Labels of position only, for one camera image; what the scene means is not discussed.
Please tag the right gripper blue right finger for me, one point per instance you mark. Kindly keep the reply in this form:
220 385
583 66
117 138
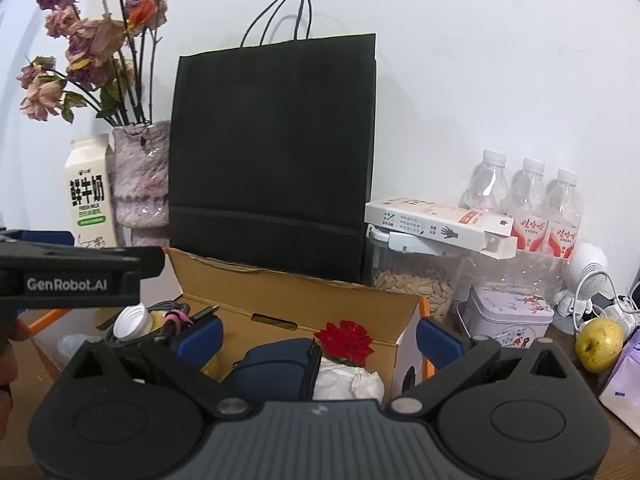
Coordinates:
438 344

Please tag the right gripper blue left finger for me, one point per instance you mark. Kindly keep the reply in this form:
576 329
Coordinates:
200 342

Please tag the yellow white plush toy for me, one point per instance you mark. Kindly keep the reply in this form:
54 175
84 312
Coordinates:
176 322

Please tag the white round lid jar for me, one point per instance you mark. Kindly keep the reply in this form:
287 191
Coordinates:
132 323

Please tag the navy blue zip pouch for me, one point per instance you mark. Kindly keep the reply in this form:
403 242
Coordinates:
284 371

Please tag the red fabric flower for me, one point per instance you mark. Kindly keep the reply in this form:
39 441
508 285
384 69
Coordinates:
346 342

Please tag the white cloth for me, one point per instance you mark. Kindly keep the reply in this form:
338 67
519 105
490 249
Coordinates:
340 382

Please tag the person's left hand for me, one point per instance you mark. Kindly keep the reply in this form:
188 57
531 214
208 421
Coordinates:
8 373

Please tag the red cardboard box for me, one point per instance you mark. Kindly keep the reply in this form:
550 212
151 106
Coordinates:
258 306

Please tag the lilac floral tin box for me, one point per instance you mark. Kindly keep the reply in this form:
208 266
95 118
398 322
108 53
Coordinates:
513 315

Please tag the clear seed storage jar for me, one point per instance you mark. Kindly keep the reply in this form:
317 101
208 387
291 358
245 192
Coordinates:
415 266

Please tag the white green milk carton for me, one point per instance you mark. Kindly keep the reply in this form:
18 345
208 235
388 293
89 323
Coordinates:
88 172

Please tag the white flat carton box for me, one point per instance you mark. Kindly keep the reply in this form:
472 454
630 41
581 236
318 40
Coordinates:
411 226

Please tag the yellow green apple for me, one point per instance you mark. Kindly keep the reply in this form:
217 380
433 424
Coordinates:
599 344

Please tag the purple mottled vase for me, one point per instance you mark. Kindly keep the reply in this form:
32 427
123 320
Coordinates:
141 182

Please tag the clear water bottle left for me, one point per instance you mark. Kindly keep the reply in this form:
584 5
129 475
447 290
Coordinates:
488 188

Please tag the clear water bottle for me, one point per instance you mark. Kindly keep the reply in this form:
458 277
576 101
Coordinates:
525 205
488 188
563 207

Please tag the white small desk fan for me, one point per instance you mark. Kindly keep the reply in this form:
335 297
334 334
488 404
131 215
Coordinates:
584 277

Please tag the clear water bottle right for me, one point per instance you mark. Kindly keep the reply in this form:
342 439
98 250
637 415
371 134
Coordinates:
563 207

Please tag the clear water bottle middle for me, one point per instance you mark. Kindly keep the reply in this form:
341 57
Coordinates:
525 205

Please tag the purple tissue pack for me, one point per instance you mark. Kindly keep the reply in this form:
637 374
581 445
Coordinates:
621 394

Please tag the black paper bag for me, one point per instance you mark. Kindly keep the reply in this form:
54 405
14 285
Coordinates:
271 152

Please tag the dried rose bouquet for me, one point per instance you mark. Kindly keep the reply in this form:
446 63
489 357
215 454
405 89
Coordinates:
110 62

